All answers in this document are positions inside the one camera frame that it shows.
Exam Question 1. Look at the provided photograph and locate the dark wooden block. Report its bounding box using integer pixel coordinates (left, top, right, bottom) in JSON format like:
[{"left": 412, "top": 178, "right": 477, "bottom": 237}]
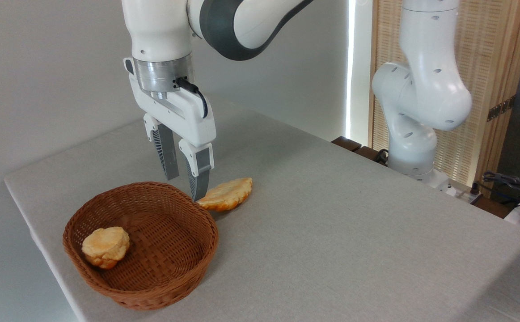
[
  {"left": 331, "top": 136, "right": 362, "bottom": 153},
  {"left": 354, "top": 146, "right": 388, "bottom": 164}
]

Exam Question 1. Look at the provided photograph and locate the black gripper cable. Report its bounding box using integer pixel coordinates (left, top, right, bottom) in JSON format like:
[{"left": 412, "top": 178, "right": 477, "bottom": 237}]
[{"left": 175, "top": 77, "right": 208, "bottom": 119}]

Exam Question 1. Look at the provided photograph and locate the round thick bread roll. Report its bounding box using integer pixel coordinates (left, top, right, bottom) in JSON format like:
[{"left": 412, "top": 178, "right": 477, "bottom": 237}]
[{"left": 82, "top": 226, "right": 131, "bottom": 270}]

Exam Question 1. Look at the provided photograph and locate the brown wicker basket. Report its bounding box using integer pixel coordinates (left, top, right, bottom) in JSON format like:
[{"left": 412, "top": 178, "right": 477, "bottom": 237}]
[{"left": 62, "top": 181, "right": 219, "bottom": 311}]

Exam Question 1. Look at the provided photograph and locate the flat half-moon bread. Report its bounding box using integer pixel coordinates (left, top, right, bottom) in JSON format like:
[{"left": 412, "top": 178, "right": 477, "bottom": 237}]
[{"left": 196, "top": 178, "right": 253, "bottom": 212}]

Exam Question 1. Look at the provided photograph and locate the wooden slatted screen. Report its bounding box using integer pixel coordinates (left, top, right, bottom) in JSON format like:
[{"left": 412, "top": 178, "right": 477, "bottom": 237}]
[{"left": 368, "top": 0, "right": 520, "bottom": 197}]

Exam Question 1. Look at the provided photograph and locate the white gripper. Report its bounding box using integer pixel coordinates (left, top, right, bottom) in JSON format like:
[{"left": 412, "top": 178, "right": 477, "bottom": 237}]
[{"left": 129, "top": 74, "right": 217, "bottom": 203}]

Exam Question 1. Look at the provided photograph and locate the black screen hinge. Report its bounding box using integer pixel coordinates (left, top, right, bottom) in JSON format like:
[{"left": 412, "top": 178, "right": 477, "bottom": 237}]
[{"left": 487, "top": 95, "right": 516, "bottom": 122}]

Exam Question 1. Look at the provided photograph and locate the tangled black cable bundle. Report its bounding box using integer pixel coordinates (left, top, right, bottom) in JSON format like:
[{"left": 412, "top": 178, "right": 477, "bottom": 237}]
[{"left": 482, "top": 171, "right": 520, "bottom": 212}]

